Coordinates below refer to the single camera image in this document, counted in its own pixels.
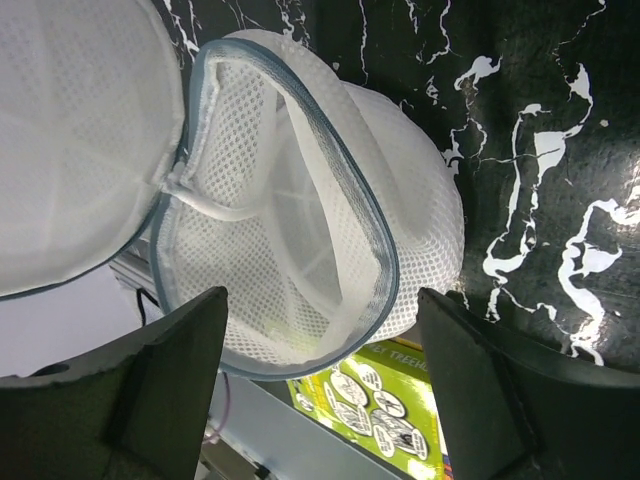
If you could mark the black marble mat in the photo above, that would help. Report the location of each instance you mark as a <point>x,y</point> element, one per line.
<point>534,106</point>

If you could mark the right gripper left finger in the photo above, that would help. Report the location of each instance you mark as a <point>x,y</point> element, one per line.
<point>134,408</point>

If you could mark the green illustrated book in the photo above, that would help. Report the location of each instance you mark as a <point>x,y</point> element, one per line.
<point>381,399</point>

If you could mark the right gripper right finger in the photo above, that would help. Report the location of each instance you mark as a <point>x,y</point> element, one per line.
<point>513,408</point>

